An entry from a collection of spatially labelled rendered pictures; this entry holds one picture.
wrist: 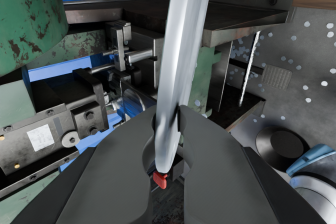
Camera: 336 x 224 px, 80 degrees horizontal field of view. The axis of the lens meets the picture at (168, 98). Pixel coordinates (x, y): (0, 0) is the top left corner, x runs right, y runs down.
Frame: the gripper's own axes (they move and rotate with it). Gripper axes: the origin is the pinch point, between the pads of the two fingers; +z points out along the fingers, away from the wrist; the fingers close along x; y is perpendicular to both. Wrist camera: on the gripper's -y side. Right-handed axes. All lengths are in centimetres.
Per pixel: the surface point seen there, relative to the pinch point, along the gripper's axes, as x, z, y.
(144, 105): -9, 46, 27
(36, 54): -19.0, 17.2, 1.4
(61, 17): -20.2, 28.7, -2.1
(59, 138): -34, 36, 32
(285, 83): 51, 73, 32
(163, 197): -11, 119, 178
